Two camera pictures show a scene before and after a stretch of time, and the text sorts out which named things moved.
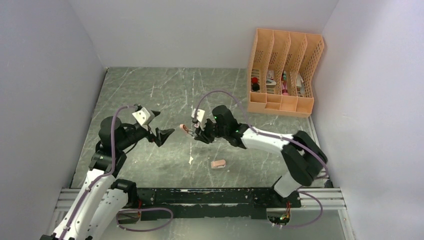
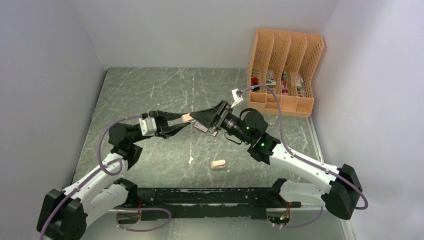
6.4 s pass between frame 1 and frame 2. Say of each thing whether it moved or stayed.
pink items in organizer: stayed
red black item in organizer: stayed
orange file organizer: stayed
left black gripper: moved
